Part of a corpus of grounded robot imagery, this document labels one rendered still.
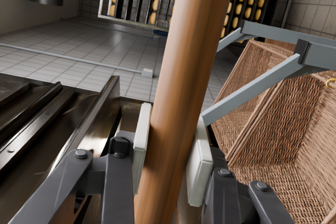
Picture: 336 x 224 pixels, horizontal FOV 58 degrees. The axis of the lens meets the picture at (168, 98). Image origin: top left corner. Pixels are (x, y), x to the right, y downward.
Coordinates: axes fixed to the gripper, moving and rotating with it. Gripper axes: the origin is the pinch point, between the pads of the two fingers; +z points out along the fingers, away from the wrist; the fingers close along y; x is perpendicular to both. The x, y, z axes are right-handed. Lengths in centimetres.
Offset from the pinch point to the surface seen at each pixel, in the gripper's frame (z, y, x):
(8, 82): 142, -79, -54
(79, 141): 67, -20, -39
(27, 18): 308, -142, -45
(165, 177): -1.1, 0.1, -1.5
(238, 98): 38.2, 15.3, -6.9
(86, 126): 78, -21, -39
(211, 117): 38.2, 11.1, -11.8
